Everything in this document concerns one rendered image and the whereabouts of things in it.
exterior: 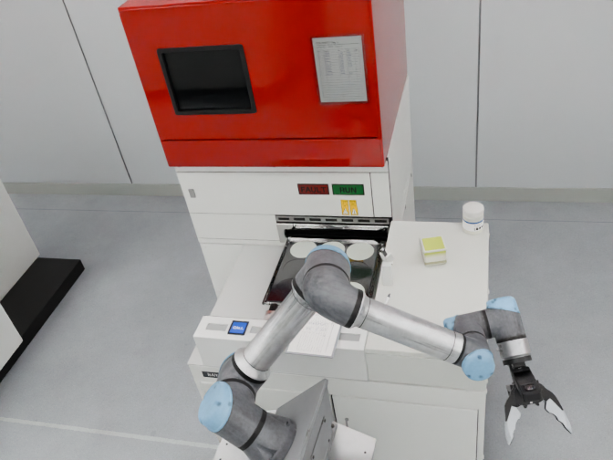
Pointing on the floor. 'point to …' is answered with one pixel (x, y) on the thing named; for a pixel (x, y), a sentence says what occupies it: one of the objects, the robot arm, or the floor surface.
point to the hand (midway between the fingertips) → (541, 440)
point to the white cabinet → (387, 412)
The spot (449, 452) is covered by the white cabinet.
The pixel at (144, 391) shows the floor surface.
